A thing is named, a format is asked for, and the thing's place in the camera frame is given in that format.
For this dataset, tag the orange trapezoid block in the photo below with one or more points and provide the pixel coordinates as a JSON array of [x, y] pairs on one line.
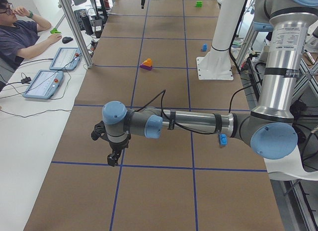
[[148, 62]]

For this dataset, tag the purple trapezoid block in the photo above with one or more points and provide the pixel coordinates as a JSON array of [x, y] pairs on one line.
[[149, 68]]

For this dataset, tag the person right hand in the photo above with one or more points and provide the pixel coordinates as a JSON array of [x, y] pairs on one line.
[[53, 38]]

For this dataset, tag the person left hand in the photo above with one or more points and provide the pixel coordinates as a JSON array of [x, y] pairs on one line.
[[21, 11]]

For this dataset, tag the green brick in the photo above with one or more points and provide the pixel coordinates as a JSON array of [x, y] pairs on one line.
[[199, 3]]

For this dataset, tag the black water bottle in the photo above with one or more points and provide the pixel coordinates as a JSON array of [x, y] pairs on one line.
[[86, 22]]

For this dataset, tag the black keyboard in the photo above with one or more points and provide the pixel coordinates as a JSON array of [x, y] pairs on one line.
[[79, 14]]

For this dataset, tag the small blue block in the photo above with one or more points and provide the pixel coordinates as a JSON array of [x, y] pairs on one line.
[[204, 48]]

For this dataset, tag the black computer mouse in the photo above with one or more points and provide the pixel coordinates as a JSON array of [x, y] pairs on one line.
[[66, 40]]

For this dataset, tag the green toy on desk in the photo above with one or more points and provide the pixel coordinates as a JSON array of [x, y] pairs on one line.
[[55, 31]]

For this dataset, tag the far teach pendant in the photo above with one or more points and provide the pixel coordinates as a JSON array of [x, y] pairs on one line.
[[66, 58]]

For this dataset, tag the teach pendant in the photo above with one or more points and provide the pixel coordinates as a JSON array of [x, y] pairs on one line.
[[66, 58], [44, 84]]

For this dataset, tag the near teach pendant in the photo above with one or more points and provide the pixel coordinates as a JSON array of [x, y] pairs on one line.
[[44, 84]]

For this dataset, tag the long blue brick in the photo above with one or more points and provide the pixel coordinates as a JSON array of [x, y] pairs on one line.
[[223, 139]]

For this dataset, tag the seated person dark shirt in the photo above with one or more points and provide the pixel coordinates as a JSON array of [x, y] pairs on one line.
[[19, 35]]

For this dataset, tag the white chair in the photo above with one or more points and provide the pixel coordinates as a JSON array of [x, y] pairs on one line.
[[289, 168]]

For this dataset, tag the aluminium frame post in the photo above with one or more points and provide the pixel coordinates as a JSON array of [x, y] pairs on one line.
[[69, 13]]

